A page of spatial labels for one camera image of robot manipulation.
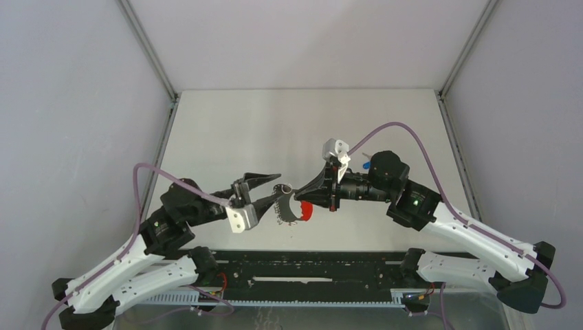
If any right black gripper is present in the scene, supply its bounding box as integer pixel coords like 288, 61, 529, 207
294, 163, 393, 214

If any red grey keyring holder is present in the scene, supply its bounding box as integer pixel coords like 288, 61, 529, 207
272, 184, 314, 226

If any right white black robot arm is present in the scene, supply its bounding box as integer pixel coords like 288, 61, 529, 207
294, 151, 556, 314

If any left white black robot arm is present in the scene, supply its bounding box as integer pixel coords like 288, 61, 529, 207
52, 173, 282, 329

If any blue tag key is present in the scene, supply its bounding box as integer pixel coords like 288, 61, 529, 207
362, 153, 371, 170

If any left circuit board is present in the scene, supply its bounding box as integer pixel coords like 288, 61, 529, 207
198, 291, 222, 303

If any circuit board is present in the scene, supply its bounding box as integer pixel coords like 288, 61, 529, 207
198, 291, 222, 303
401, 294, 429, 305

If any right circuit board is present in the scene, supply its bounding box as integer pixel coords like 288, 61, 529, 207
401, 294, 429, 305

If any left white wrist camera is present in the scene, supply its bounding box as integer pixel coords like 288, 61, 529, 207
225, 204, 259, 234

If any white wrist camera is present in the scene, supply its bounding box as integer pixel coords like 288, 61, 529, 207
225, 204, 259, 234
322, 138, 351, 183

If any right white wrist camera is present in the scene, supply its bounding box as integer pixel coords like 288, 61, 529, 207
322, 138, 351, 183

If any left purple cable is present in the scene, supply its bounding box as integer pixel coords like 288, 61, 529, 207
41, 163, 235, 330

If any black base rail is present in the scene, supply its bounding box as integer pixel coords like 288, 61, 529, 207
155, 247, 446, 303

